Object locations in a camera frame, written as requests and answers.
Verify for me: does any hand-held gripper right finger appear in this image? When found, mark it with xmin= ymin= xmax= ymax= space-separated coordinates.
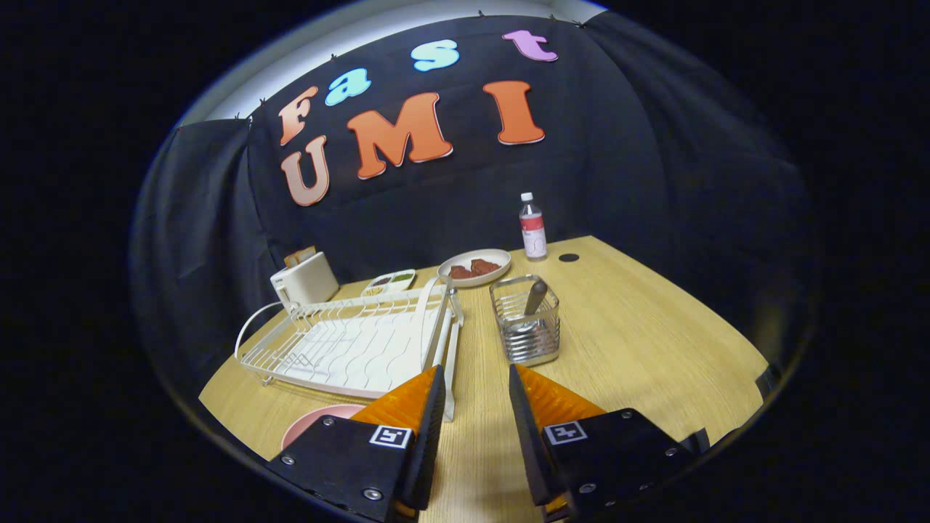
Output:
xmin=509 ymin=363 xmax=695 ymax=520

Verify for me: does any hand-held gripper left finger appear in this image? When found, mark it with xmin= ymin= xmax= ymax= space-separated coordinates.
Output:
xmin=265 ymin=365 xmax=447 ymax=522

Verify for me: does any metal wire basket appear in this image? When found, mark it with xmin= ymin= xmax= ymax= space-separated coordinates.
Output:
xmin=489 ymin=275 xmax=562 ymax=366

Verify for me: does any white wire dish rack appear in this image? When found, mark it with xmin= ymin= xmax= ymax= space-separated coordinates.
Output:
xmin=234 ymin=276 xmax=464 ymax=422

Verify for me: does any pink plate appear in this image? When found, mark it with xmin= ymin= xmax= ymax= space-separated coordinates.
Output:
xmin=281 ymin=405 xmax=368 ymax=451

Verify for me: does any dark-handled spoon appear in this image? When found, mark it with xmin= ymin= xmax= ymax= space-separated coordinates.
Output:
xmin=512 ymin=280 xmax=549 ymax=335

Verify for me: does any white divided dish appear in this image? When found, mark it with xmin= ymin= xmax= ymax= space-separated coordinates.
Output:
xmin=361 ymin=269 xmax=417 ymax=297

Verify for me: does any white plate with meat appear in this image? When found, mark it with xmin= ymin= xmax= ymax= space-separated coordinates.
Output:
xmin=437 ymin=248 xmax=512 ymax=289

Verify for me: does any white toaster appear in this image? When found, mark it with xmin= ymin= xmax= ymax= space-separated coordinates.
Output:
xmin=270 ymin=251 xmax=340 ymax=312

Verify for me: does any clear bottle with red label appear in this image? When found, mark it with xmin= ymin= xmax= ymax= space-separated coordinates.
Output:
xmin=519 ymin=192 xmax=548 ymax=261

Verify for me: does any black backdrop cloth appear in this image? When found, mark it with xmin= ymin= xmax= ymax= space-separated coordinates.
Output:
xmin=131 ymin=15 xmax=814 ymax=408

